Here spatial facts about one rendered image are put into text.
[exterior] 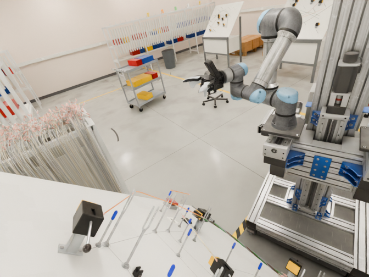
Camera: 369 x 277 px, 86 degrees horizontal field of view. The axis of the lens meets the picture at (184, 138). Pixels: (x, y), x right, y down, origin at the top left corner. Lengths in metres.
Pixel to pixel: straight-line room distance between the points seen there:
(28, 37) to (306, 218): 8.50
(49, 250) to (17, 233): 0.07
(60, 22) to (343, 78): 8.24
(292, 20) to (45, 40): 8.04
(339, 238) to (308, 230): 0.21
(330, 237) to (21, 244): 1.97
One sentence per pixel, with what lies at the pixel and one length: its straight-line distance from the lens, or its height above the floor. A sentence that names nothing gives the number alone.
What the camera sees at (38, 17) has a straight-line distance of 8.62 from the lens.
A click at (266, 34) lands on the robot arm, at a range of 1.27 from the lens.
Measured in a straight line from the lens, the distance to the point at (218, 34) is 6.96.
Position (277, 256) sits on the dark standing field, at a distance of 2.13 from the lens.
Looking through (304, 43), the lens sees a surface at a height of 0.80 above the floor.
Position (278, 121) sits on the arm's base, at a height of 1.21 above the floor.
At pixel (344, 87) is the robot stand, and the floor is 1.41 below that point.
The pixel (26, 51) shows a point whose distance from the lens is 8.62.
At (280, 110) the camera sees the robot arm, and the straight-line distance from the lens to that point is 1.32.
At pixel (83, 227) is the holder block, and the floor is 1.61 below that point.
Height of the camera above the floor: 1.92
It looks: 34 degrees down
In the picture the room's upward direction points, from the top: 12 degrees counter-clockwise
